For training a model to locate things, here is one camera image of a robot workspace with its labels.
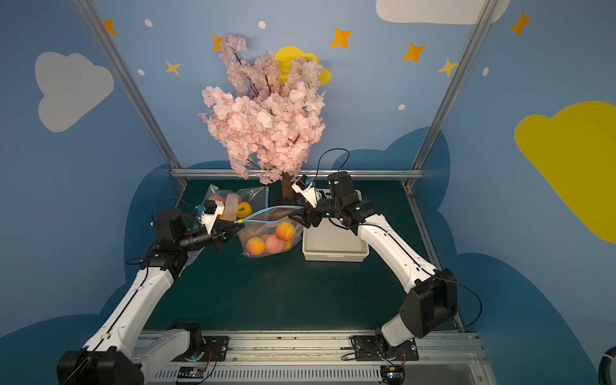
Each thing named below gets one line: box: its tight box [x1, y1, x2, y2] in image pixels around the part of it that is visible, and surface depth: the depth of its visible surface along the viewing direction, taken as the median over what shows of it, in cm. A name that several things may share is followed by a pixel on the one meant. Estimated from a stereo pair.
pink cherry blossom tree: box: [200, 32, 325, 205], surface depth 70 cm
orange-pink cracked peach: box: [275, 221, 296, 242], surface depth 87 cm
